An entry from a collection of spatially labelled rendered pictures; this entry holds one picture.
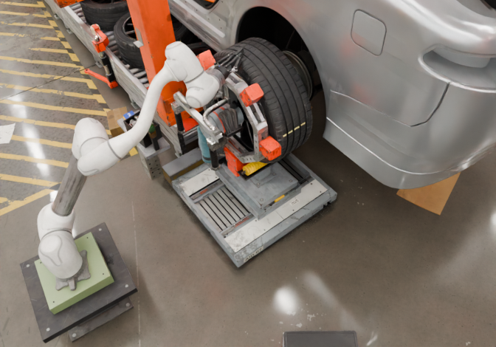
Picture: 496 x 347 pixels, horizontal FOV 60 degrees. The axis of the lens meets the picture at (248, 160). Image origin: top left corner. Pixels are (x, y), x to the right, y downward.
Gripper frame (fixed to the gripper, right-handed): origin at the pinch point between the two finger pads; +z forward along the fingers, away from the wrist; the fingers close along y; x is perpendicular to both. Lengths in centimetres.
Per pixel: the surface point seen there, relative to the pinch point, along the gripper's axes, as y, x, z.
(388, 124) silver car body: 77, -14, -9
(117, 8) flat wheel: -189, -54, 103
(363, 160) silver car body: 67, -44, -4
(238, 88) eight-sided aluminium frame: 7.2, -8.9, -15.1
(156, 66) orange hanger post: -53, -17, -4
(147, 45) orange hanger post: -54, -3, -5
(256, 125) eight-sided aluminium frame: 18.3, -23.3, -20.8
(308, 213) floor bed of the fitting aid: 34, -115, 5
